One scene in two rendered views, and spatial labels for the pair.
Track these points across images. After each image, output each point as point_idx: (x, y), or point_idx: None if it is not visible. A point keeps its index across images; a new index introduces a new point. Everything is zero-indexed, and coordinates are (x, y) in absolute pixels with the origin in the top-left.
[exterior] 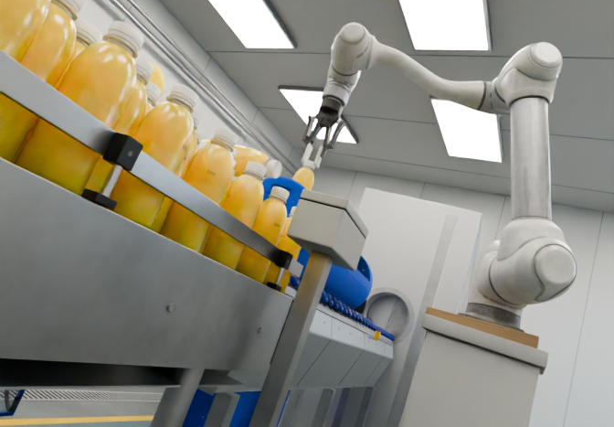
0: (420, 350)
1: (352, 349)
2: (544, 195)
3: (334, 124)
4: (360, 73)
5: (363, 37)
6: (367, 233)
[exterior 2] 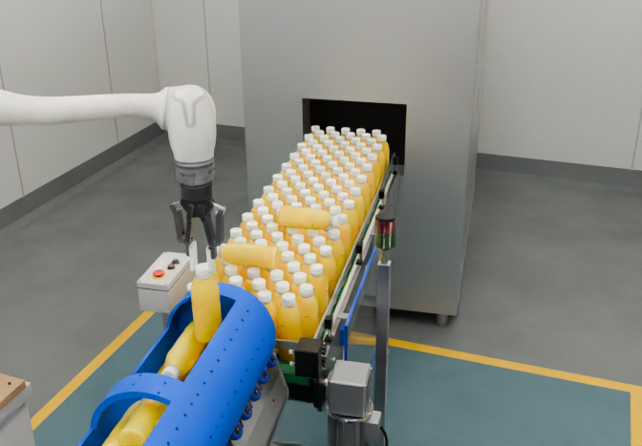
0: (29, 415)
1: None
2: None
3: (184, 209)
4: (167, 125)
5: None
6: (137, 284)
